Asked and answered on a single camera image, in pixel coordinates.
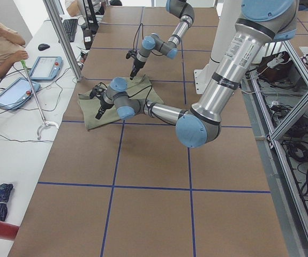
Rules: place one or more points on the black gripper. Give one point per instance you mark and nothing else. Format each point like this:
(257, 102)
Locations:
(136, 66)
(103, 105)

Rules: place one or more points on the olive green long-sleeve shirt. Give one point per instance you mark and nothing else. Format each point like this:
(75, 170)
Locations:
(129, 98)

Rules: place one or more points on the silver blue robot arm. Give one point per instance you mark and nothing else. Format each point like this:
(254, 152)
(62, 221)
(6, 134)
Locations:
(245, 26)
(169, 48)

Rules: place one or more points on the metal reacher grabber stick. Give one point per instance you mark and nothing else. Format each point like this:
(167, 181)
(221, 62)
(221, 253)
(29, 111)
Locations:
(46, 123)

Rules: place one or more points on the black box with label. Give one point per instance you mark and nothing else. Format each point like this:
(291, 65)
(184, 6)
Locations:
(88, 38)

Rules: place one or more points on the far blue teach pendant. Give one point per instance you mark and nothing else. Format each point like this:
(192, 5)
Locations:
(46, 68)

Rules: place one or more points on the blue teach pendant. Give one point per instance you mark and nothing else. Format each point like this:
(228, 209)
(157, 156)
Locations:
(46, 68)
(15, 96)

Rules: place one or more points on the black keyboard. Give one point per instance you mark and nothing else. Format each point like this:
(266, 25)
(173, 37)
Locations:
(70, 28)

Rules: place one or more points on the black computer mouse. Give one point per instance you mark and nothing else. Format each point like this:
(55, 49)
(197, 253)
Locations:
(43, 46)

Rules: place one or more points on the near blue teach pendant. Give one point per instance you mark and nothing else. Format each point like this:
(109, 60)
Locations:
(15, 96)

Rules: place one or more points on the folded dark blue umbrella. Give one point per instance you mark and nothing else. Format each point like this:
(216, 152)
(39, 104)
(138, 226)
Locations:
(5, 192)

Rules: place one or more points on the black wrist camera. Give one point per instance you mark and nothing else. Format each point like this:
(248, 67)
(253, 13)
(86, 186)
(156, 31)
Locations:
(98, 91)
(131, 54)

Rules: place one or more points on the aluminium frame post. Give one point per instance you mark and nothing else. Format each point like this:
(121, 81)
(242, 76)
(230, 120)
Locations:
(61, 34)

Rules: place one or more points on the white camera mast pedestal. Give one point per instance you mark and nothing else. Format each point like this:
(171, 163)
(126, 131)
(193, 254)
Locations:
(212, 53)

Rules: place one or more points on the aluminium side frame rail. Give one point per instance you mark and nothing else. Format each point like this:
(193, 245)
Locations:
(279, 113)

